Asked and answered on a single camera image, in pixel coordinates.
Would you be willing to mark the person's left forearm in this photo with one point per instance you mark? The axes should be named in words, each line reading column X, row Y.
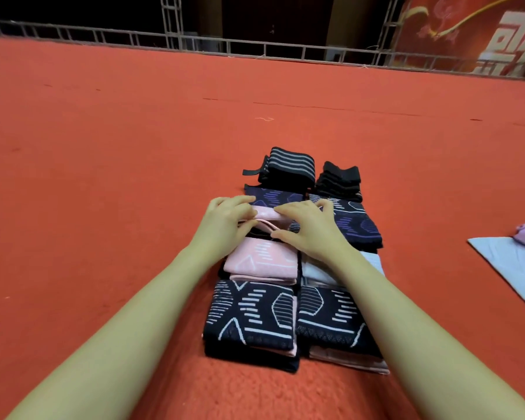
column 96, row 363

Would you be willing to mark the person's right hand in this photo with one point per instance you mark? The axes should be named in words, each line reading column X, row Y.
column 319, row 231

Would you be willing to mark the person's left hand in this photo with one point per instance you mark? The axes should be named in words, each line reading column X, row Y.
column 220, row 231

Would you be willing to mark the single navy striped sock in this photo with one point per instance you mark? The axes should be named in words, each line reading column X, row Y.
column 359, row 224

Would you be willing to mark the single navy purple-cuffed sock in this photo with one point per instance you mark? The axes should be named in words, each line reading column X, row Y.
column 249, row 356

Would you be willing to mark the person's right forearm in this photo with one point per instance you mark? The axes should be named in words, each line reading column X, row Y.
column 437, row 354

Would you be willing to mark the single black white-patterned sock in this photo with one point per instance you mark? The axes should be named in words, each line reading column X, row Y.
column 258, row 233
column 332, row 319

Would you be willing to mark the red banner with white print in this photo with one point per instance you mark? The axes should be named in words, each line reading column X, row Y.
column 455, row 30

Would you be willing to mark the dark brown door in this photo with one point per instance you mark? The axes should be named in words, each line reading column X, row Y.
column 276, row 17

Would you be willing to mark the single navy blue-lined sock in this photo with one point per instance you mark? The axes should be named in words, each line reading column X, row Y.
column 262, row 195

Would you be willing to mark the grey metal truss tower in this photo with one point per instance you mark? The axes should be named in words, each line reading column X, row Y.
column 389, row 28
column 171, row 21

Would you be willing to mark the single black white-lined sock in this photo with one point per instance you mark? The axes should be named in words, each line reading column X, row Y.
column 249, row 315

